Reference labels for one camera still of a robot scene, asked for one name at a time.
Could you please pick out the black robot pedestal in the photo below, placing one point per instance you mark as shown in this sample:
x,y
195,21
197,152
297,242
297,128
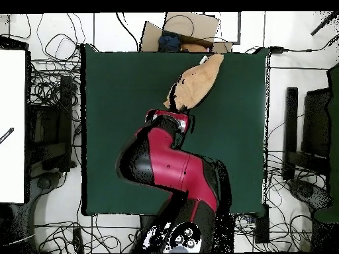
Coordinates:
x,y
147,225

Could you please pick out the black frame stand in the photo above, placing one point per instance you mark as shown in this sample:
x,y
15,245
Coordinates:
x,y
291,119

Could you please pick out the green cloth cover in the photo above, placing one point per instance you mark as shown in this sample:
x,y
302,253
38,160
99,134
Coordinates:
x,y
334,132

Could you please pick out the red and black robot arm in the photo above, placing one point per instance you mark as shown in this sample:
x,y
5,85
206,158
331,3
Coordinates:
x,y
172,164

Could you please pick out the black power strip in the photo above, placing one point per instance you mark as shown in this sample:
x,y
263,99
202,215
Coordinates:
x,y
78,240

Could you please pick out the black power adapter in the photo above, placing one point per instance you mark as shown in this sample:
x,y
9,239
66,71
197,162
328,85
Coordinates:
x,y
276,49

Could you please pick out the dark green table cloth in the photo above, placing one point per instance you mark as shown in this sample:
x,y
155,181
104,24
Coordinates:
x,y
119,92

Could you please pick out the tan terry towel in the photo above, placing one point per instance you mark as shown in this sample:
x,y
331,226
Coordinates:
x,y
196,82

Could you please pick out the orange cloth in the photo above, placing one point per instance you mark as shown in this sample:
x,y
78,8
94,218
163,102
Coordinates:
x,y
193,48

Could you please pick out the black equipment block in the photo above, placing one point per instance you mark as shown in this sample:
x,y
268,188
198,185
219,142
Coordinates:
x,y
53,127

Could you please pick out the black label strip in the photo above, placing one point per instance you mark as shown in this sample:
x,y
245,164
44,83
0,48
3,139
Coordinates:
x,y
6,135

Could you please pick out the brown cardboard box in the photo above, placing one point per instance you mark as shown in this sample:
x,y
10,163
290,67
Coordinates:
x,y
190,25

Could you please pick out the dark blue cloth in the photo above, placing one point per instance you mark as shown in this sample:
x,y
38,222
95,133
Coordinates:
x,y
169,43

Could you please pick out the black rod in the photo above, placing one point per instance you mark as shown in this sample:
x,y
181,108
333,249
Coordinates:
x,y
323,25

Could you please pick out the white board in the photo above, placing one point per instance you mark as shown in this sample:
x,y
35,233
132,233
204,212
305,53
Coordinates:
x,y
12,105

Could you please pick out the black pedestal foot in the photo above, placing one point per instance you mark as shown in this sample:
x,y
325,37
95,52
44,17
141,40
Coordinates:
x,y
44,182
307,193

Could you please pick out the black box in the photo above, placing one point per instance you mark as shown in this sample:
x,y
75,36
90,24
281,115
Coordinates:
x,y
262,227

